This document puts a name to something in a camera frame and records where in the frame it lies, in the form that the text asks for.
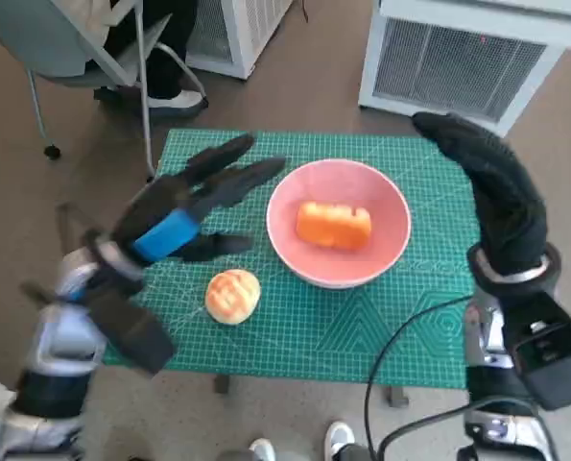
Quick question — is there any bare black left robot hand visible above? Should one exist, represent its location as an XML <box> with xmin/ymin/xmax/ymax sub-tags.
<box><xmin>109</xmin><ymin>133</ymin><xmax>287</xmax><ymax>264</ymax></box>

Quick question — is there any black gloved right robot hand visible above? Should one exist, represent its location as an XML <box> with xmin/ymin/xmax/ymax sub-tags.
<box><xmin>412</xmin><ymin>111</ymin><xmax>548</xmax><ymax>279</ymax></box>

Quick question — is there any round bread bun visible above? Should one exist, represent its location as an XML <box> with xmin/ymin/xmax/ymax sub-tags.
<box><xmin>204</xmin><ymin>268</ymin><xmax>262</xmax><ymax>327</ymax></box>

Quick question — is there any pink bowl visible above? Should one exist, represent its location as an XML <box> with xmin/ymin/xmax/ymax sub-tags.
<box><xmin>265</xmin><ymin>159</ymin><xmax>414</xmax><ymax>289</ymax></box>

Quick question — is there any orange rectangular bread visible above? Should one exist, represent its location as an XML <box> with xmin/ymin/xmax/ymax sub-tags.
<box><xmin>296</xmin><ymin>201</ymin><xmax>372</xmax><ymax>251</ymax></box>

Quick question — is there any white cabinet with red light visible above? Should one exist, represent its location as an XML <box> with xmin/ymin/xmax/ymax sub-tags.
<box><xmin>358</xmin><ymin>0</ymin><xmax>571</xmax><ymax>138</ymax></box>

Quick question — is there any person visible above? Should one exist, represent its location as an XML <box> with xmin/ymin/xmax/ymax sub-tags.
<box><xmin>92</xmin><ymin>0</ymin><xmax>209</xmax><ymax>119</ymax></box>

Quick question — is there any white mesh-front cabinet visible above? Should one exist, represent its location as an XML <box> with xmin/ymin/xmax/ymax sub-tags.
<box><xmin>186</xmin><ymin>0</ymin><xmax>294</xmax><ymax>81</ymax></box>

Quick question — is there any green cutting mat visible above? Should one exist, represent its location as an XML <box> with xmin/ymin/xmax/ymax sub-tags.
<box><xmin>102</xmin><ymin>128</ymin><xmax>478</xmax><ymax>390</ymax></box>

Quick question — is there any grey office chair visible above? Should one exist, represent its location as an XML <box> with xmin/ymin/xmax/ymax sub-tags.
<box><xmin>0</xmin><ymin>0</ymin><xmax>209</xmax><ymax>183</ymax></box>

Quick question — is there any white rounded foot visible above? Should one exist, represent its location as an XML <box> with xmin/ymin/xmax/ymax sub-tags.
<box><xmin>250</xmin><ymin>437</ymin><xmax>276</xmax><ymax>461</ymax></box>
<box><xmin>323</xmin><ymin>421</ymin><xmax>358</xmax><ymax>461</ymax></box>

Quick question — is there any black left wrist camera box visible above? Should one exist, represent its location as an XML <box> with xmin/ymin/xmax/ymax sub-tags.
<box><xmin>85</xmin><ymin>280</ymin><xmax>178</xmax><ymax>376</ymax></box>

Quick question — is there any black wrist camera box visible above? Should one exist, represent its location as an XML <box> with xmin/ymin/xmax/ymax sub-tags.
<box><xmin>85</xmin><ymin>280</ymin><xmax>178</xmax><ymax>376</ymax></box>
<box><xmin>500</xmin><ymin>290</ymin><xmax>571</xmax><ymax>412</ymax></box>

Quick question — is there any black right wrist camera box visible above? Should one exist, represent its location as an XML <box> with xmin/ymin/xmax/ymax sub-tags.
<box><xmin>500</xmin><ymin>290</ymin><xmax>571</xmax><ymax>412</ymax></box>

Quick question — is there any black looping shoulder cable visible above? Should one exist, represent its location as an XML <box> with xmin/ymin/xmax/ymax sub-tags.
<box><xmin>380</xmin><ymin>402</ymin><xmax>555</xmax><ymax>461</ymax></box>

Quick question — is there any long black arm cable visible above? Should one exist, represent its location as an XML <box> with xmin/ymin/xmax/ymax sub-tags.
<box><xmin>364</xmin><ymin>296</ymin><xmax>471</xmax><ymax>461</ymax></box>

